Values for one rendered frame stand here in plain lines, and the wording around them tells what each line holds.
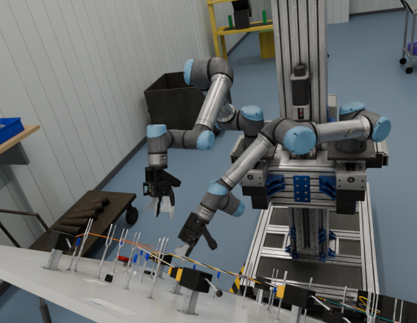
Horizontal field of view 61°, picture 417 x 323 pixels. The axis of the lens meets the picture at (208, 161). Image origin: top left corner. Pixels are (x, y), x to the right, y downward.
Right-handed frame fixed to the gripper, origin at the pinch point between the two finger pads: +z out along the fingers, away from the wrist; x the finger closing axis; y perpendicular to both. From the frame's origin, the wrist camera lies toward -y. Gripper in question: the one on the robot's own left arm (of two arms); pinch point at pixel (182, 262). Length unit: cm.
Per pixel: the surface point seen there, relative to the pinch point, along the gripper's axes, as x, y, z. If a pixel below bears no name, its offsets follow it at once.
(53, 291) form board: 84, 23, -7
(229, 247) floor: -154, -39, 13
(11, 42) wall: -158, 210, -48
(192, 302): 71, -1, -13
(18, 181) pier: -156, 145, 52
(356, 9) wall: -870, -139, -629
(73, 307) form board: 87, 18, -8
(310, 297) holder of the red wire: 53, -30, -23
